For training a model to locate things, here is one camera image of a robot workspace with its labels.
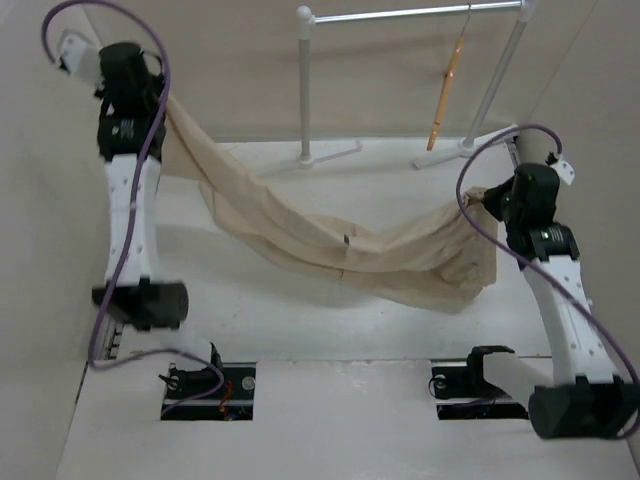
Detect beige trousers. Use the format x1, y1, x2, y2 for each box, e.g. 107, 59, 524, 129
162, 97, 498, 313

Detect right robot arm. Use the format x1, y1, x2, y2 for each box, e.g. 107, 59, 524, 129
463, 163, 639, 440

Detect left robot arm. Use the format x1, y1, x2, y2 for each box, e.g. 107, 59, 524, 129
92, 42, 225, 399

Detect wooden clothes hanger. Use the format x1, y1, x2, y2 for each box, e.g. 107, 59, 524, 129
426, 12, 471, 151

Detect white clothes rack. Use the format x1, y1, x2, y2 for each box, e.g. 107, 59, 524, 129
254, 0, 539, 176

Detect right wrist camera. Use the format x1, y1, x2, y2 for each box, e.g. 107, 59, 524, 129
545, 152, 576, 186

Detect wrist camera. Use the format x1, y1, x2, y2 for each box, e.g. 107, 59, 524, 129
57, 29, 103, 87
545, 152, 576, 186

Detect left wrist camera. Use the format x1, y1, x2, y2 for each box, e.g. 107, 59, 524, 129
57, 29, 103, 87

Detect left aluminium frame rail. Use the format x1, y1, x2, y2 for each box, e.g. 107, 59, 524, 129
95, 316, 124, 360

